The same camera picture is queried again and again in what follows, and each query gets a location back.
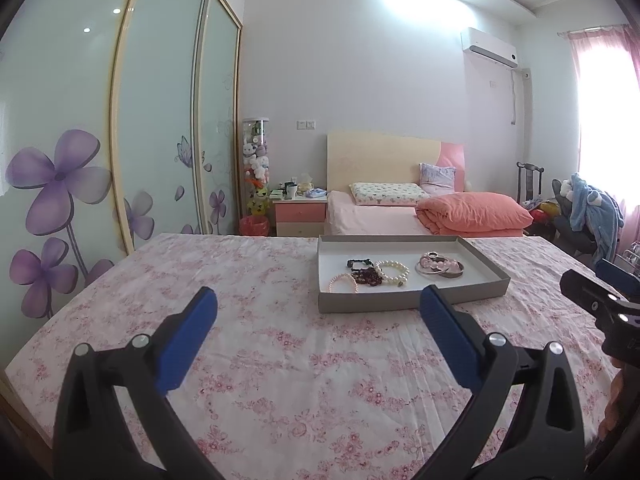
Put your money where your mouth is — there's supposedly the pink floral cloth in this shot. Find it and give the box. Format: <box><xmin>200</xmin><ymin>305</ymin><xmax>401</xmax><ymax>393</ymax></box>
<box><xmin>5</xmin><ymin>231</ymin><xmax>626</xmax><ymax>480</ymax></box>

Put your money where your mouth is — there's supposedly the metal rack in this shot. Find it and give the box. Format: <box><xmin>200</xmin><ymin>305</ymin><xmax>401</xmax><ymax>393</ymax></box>
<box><xmin>620</xmin><ymin>242</ymin><xmax>640</xmax><ymax>273</ymax></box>

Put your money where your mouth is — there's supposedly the dark wooden chair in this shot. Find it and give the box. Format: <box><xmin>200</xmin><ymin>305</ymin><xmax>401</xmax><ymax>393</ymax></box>
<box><xmin>516</xmin><ymin>161</ymin><xmax>544</xmax><ymax>201</ymax></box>

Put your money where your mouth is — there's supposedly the air conditioner pipe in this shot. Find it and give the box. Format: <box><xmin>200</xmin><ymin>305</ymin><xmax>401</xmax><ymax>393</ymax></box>
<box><xmin>510</xmin><ymin>67</ymin><xmax>531</xmax><ymax>126</ymax></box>

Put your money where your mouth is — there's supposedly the white pearl bracelet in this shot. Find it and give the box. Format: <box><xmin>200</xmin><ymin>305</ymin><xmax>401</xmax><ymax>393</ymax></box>
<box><xmin>375</xmin><ymin>259</ymin><xmax>411</xmax><ymax>287</ymax></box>

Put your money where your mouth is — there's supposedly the clear tube of plush toys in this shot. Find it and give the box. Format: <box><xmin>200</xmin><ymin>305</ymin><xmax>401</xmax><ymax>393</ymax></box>
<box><xmin>241</xmin><ymin>117</ymin><xmax>271</xmax><ymax>218</ymax></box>

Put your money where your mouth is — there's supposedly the pink beige nightstand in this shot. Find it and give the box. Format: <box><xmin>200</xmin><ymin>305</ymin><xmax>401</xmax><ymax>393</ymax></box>
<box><xmin>272</xmin><ymin>195</ymin><xmax>328</xmax><ymax>237</ymax></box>

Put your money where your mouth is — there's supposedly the red trash basket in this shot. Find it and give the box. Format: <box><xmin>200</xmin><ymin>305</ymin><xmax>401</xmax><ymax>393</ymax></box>
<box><xmin>239</xmin><ymin>216</ymin><xmax>271</xmax><ymax>237</ymax></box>

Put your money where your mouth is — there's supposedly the silver cuff bangle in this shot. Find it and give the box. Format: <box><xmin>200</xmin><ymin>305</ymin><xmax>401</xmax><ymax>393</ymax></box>
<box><xmin>434</xmin><ymin>260</ymin><xmax>466</xmax><ymax>280</ymax></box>

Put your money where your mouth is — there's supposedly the pink curtain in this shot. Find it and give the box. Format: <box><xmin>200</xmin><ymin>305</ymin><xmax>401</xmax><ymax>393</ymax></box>
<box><xmin>557</xmin><ymin>25</ymin><xmax>640</xmax><ymax>261</ymax></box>

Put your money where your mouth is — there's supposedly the pink pearl bracelet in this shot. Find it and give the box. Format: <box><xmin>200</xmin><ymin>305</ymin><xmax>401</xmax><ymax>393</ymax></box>
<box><xmin>328</xmin><ymin>272</ymin><xmax>360</xmax><ymax>295</ymax></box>

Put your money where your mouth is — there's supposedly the floral sliding door wardrobe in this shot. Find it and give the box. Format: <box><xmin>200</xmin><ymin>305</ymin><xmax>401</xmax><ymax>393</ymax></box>
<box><xmin>0</xmin><ymin>0</ymin><xmax>244</xmax><ymax>321</ymax></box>

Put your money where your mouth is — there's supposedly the blue plush robe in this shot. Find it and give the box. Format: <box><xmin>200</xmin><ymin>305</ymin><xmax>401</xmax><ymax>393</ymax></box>
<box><xmin>560</xmin><ymin>172</ymin><xmax>626</xmax><ymax>266</ymax></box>

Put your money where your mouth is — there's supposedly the pink bed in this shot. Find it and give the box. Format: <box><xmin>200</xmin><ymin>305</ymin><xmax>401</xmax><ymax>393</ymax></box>
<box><xmin>325</xmin><ymin>131</ymin><xmax>526</xmax><ymax>237</ymax></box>

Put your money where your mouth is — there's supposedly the white air conditioner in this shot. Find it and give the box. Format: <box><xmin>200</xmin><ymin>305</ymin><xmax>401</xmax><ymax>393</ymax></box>
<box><xmin>460</xmin><ymin>27</ymin><xmax>520</xmax><ymax>68</ymax></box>

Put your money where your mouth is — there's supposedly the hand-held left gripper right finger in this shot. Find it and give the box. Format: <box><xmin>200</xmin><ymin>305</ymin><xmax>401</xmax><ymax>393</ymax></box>
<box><xmin>400</xmin><ymin>284</ymin><xmax>586</xmax><ymax>480</ymax></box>

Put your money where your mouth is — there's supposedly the salmon folded quilt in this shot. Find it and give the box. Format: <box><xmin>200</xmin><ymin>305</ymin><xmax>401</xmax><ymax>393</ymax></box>
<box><xmin>415</xmin><ymin>192</ymin><xmax>534</xmax><ymax>235</ymax></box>

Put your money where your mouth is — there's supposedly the beige pink headboard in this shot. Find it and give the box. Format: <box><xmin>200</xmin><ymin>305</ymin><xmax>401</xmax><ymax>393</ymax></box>
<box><xmin>326</xmin><ymin>131</ymin><xmax>466</xmax><ymax>193</ymax></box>

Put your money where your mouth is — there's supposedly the grey cardboard tray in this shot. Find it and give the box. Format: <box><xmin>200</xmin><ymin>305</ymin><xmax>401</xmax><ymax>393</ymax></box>
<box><xmin>317</xmin><ymin>234</ymin><xmax>511</xmax><ymax>315</ymax></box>

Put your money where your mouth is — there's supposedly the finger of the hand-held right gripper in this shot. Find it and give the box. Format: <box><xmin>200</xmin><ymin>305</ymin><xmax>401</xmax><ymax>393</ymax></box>
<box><xmin>560</xmin><ymin>270</ymin><xmax>621</xmax><ymax>321</ymax></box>
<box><xmin>595</xmin><ymin>259</ymin><xmax>640</xmax><ymax>301</ymax></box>

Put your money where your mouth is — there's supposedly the dark red bead bracelet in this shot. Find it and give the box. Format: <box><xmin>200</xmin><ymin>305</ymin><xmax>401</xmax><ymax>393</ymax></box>
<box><xmin>350</xmin><ymin>268</ymin><xmax>384</xmax><ymax>289</ymax></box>

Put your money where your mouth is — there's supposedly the floral print pillow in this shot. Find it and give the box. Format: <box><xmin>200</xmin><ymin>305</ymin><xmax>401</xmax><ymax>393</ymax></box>
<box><xmin>348</xmin><ymin>181</ymin><xmax>431</xmax><ymax>207</ymax></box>

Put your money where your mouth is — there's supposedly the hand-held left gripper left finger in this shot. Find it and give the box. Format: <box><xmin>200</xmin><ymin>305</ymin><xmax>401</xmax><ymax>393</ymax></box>
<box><xmin>52</xmin><ymin>286</ymin><xmax>226</xmax><ymax>480</ymax></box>

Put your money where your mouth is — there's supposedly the person's right hand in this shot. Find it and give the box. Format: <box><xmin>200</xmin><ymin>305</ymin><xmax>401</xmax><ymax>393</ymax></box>
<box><xmin>599</xmin><ymin>357</ymin><xmax>623</xmax><ymax>436</ymax></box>

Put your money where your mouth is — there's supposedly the red yellow clothes pile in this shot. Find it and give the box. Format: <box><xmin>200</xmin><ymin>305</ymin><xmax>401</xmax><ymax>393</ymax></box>
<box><xmin>522</xmin><ymin>199</ymin><xmax>558</xmax><ymax>223</ymax></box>

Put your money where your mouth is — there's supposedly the dark office chair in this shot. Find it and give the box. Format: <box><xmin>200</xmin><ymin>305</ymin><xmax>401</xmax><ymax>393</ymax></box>
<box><xmin>550</xmin><ymin>180</ymin><xmax>596</xmax><ymax>256</ymax></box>

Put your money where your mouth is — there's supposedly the purple print cushion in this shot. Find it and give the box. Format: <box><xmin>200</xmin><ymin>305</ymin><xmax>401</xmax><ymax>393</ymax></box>
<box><xmin>419</xmin><ymin>162</ymin><xmax>457</xmax><ymax>192</ymax></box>

